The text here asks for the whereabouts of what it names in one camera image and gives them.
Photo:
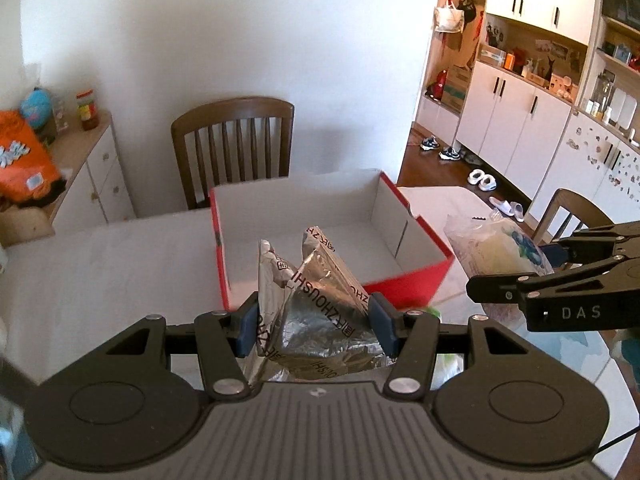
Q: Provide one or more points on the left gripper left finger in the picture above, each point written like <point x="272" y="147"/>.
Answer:
<point x="222" y="339"/>

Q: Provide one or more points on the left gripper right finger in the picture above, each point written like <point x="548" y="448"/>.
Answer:
<point x="410" y="339"/>

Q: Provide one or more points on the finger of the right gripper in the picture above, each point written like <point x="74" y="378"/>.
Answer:
<point x="497" y="289"/>
<point x="620" y="241"/>

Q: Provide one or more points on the white patterned plastic bag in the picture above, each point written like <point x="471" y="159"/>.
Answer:
<point x="494" y="245"/>

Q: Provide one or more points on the silver foil snack packet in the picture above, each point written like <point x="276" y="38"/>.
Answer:
<point x="313" y="321"/>

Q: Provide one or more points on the red cardboard box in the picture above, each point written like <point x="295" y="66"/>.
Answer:
<point x="360" y="216"/>

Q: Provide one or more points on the white sideboard cabinet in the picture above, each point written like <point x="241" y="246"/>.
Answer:
<point x="96" y="193"/>

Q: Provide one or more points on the brown wooden chair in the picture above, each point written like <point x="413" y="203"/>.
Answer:
<point x="231" y="141"/>

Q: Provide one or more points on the orange snack bag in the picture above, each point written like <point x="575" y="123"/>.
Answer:
<point x="28" y="175"/>

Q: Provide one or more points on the red lidded sauce jar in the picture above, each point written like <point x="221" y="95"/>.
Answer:
<point x="86" y="108"/>

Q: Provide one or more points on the white hanging tote bag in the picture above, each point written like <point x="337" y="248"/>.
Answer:
<point x="448" y="19"/>

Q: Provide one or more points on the blue globe toy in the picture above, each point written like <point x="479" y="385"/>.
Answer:
<point x="36" y="108"/>

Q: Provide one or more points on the white wall cabinet unit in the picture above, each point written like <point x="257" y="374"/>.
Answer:
<point x="516" y="89"/>

